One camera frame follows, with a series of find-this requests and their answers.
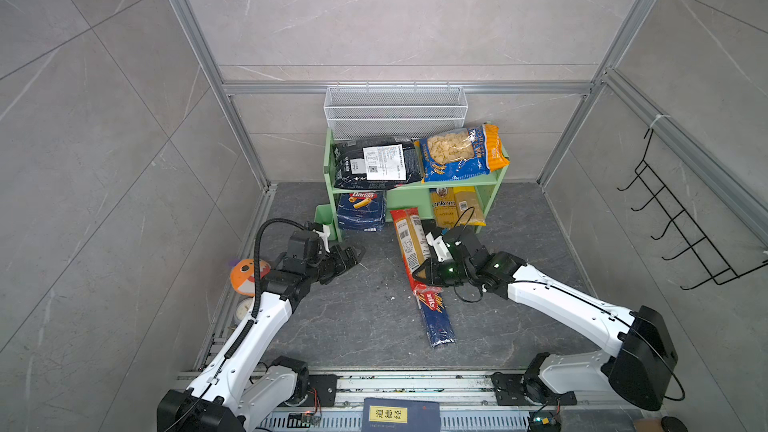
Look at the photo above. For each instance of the blue book yellow label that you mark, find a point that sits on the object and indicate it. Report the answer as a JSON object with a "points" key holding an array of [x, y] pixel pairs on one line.
{"points": [[394, 415]]}

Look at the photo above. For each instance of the black wire hook rack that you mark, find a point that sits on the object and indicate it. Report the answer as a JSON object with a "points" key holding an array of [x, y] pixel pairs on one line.
{"points": [[680, 219]]}

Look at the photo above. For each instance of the metal base rail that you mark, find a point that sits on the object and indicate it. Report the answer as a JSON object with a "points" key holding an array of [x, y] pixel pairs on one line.
{"points": [[469, 401]]}

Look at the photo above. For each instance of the blue orange shell pasta bag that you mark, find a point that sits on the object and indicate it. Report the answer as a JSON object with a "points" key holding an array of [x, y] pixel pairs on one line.
{"points": [[463, 154]]}

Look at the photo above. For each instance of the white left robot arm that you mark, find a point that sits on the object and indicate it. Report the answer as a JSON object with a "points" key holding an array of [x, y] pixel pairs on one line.
{"points": [[225, 396]]}

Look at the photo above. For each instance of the blue Barilla pasta box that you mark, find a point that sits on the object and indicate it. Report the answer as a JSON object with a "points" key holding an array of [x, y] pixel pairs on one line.
{"points": [[362, 211]]}

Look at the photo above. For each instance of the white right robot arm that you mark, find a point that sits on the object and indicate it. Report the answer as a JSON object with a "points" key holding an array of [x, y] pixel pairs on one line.
{"points": [[635, 357]]}

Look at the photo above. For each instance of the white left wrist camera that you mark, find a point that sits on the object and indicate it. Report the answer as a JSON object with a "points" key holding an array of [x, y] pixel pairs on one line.
{"points": [[324, 232]]}

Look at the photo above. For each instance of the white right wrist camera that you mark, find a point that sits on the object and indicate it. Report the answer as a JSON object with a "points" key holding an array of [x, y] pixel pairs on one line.
{"points": [[440, 249]]}

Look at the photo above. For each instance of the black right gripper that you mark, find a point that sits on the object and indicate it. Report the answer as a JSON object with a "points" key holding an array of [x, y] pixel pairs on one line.
{"points": [[431, 276]]}

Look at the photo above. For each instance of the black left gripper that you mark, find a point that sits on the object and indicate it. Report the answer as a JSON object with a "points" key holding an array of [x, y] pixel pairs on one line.
{"points": [[342, 264]]}

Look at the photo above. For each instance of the yellow spaghetti packet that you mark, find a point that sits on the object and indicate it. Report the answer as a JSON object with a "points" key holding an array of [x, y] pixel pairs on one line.
{"points": [[469, 209]]}

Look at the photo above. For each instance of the red spaghetti packet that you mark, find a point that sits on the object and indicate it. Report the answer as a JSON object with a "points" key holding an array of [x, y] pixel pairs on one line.
{"points": [[413, 246]]}

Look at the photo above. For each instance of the green wooden shelf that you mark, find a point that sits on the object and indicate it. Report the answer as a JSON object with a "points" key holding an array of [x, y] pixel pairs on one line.
{"points": [[407, 196]]}

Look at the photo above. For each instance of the Ankara spaghetti packet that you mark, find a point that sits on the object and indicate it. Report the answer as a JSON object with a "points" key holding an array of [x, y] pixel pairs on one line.
{"points": [[445, 210]]}

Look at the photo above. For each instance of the small round alarm clock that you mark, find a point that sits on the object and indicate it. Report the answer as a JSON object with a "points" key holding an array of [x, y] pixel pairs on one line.
{"points": [[243, 309]]}

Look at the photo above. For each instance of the white wire mesh basket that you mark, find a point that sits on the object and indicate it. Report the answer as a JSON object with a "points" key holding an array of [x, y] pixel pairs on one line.
{"points": [[411, 111]]}

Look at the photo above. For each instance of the black pasta bag white label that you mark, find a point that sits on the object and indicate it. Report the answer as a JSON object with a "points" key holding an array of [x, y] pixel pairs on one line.
{"points": [[376, 163]]}

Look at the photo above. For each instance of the orange shark plush toy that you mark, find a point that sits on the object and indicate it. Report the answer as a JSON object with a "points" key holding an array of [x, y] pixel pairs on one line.
{"points": [[242, 276]]}

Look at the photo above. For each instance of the blue spaghetti packet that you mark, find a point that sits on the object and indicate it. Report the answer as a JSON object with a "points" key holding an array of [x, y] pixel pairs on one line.
{"points": [[437, 322]]}

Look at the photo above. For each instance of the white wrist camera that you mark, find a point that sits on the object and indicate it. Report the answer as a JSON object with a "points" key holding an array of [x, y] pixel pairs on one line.
{"points": [[440, 249], [324, 232]]}

